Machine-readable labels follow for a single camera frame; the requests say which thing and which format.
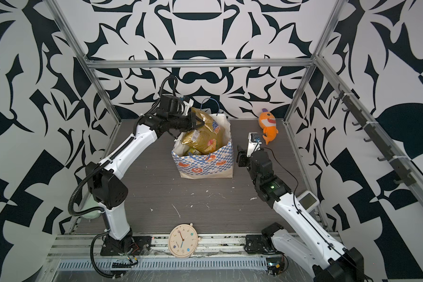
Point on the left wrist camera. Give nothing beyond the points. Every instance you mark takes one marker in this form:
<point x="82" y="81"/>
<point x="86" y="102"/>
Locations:
<point x="186" y="105"/>

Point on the round wooden clock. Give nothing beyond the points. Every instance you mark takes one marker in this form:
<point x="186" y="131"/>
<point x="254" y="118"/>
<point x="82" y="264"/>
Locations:
<point x="183" y="241"/>

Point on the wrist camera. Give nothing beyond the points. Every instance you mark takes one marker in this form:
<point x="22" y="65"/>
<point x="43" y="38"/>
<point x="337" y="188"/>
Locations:
<point x="254" y="144"/>
<point x="186" y="105"/>

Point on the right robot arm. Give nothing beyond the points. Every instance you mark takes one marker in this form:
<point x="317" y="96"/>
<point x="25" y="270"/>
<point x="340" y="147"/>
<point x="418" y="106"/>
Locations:
<point x="303" y="225"/>

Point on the white digital timer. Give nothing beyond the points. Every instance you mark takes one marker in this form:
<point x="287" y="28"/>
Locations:
<point x="309" y="201"/>

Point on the gold snack bag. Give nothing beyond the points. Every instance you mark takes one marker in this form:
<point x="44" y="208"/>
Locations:
<point x="207" y="138"/>

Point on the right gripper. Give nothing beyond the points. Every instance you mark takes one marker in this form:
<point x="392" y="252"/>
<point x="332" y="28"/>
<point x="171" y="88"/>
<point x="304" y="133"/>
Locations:
<point x="241" y="157"/>

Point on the black wall hook rack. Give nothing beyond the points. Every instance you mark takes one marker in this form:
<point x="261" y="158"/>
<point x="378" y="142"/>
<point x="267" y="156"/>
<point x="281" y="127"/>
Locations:
<point x="378" y="137"/>

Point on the orange plush toy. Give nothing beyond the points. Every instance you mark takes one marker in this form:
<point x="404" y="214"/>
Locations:
<point x="267" y="122"/>

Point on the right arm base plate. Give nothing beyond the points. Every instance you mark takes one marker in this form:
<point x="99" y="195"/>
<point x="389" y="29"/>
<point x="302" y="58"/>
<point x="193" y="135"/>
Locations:
<point x="259" y="244"/>

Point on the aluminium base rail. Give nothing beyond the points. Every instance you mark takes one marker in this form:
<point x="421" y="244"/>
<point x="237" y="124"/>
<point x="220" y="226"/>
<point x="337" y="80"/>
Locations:
<point x="219" y="251"/>

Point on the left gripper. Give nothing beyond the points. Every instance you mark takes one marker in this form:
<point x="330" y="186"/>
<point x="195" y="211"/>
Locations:
<point x="190" y="118"/>

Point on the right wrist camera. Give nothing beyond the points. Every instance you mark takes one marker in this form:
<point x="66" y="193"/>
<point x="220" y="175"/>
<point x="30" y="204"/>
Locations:
<point x="254" y="144"/>

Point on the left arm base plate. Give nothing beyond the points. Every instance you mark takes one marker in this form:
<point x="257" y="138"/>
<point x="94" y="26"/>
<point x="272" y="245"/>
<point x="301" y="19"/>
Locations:
<point x="127" y="245"/>

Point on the green glasses case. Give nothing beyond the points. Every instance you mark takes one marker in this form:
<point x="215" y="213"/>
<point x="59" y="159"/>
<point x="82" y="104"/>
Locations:
<point x="91" y="203"/>

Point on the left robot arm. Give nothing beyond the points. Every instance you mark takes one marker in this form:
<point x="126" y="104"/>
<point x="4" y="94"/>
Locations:
<point x="104" y="179"/>

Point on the blue checkered paper bag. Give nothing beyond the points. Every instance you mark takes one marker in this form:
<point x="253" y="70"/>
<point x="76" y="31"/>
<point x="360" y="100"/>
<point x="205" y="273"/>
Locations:
<point x="191" y="164"/>

